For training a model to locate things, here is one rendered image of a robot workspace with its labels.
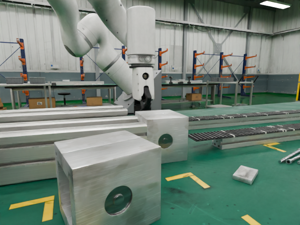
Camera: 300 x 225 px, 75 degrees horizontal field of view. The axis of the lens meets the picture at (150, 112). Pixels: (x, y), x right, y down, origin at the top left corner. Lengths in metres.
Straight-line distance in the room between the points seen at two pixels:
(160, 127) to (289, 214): 0.23
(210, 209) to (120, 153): 0.15
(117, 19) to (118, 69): 0.38
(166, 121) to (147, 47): 0.26
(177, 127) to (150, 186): 0.19
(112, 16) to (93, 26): 0.36
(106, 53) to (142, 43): 0.45
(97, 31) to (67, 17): 0.16
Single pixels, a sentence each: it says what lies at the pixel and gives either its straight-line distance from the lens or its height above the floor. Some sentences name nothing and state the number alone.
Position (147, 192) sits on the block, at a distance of 0.24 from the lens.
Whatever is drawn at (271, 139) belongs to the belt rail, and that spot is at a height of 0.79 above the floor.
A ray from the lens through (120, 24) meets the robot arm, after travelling 0.69.
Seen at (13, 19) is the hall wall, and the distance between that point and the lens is 8.41.
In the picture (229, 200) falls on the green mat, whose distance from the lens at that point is 0.33.
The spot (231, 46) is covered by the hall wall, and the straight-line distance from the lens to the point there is 11.66.
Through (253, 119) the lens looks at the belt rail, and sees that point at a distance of 0.85.
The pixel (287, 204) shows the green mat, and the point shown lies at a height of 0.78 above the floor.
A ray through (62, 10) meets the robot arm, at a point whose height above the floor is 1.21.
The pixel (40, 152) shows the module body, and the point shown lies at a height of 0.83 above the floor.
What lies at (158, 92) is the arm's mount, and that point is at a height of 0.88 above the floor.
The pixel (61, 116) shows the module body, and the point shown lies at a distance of 0.55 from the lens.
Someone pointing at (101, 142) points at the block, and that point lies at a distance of 0.25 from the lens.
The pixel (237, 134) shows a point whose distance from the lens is 0.54.
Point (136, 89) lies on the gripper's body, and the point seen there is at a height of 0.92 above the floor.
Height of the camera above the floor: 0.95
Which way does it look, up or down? 10 degrees down
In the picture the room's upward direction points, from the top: straight up
